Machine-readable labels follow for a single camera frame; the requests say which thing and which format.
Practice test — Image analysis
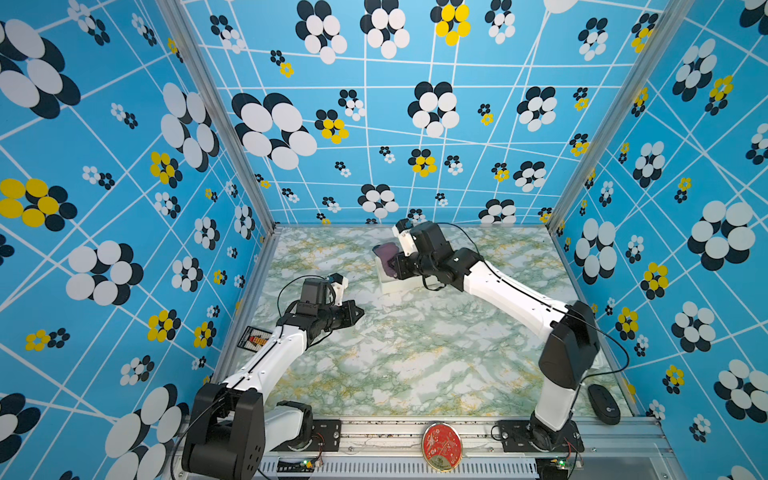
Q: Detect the purple striped sock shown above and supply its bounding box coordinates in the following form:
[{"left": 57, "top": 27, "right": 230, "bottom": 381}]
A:
[{"left": 372, "top": 242, "right": 400, "bottom": 277}]

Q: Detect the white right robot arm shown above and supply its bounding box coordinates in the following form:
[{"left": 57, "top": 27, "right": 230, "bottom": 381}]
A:
[{"left": 379, "top": 219, "right": 600, "bottom": 438}]

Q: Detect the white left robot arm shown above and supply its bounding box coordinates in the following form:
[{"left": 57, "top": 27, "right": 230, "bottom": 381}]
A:
[{"left": 180, "top": 273, "right": 364, "bottom": 479}]

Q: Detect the white divided organizer tray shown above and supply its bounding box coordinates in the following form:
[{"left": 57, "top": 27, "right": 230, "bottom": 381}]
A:
[{"left": 376, "top": 265, "right": 423, "bottom": 295}]

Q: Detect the small picture card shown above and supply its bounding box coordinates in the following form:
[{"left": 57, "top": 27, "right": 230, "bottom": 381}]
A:
[{"left": 237, "top": 326, "right": 272, "bottom": 353}]

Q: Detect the left green circuit board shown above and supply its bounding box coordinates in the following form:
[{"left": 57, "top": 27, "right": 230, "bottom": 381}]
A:
[{"left": 276, "top": 459, "right": 323, "bottom": 474}]

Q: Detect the green circuit board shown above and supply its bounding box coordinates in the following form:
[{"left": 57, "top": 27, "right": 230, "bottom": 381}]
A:
[
  {"left": 276, "top": 459, "right": 323, "bottom": 474},
  {"left": 536, "top": 458, "right": 570, "bottom": 480}
]

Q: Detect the red round badge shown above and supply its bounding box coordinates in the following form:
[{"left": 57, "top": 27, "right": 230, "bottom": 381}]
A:
[{"left": 421, "top": 422, "right": 463, "bottom": 472}]

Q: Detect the black computer mouse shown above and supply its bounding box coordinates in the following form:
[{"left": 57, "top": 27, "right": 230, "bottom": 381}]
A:
[{"left": 587, "top": 384, "right": 621, "bottom": 426}]

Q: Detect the right green circuit board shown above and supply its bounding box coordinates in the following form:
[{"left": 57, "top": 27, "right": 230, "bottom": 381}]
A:
[{"left": 536, "top": 458, "right": 570, "bottom": 480}]

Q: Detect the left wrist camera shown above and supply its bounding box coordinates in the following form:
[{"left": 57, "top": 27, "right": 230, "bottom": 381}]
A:
[{"left": 328, "top": 273, "right": 349, "bottom": 306}]

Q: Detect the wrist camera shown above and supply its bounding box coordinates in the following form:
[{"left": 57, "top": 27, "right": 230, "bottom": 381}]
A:
[
  {"left": 328, "top": 273, "right": 349, "bottom": 306},
  {"left": 392, "top": 218, "right": 418, "bottom": 256}
]

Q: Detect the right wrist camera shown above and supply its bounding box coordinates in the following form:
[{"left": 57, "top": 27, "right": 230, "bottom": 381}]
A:
[{"left": 392, "top": 218, "right": 418, "bottom": 256}]

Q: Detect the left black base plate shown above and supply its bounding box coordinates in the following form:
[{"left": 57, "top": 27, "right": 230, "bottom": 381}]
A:
[{"left": 302, "top": 419, "right": 343, "bottom": 452}]

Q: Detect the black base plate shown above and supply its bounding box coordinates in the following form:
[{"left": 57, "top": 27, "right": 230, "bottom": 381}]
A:
[
  {"left": 491, "top": 419, "right": 585, "bottom": 454},
  {"left": 302, "top": 419, "right": 343, "bottom": 452}
]

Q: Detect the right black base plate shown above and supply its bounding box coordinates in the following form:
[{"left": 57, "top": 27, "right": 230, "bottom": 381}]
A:
[{"left": 491, "top": 419, "right": 585, "bottom": 454}]

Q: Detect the aluminium front rail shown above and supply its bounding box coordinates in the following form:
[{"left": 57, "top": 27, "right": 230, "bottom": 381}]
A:
[{"left": 161, "top": 415, "right": 685, "bottom": 480}]

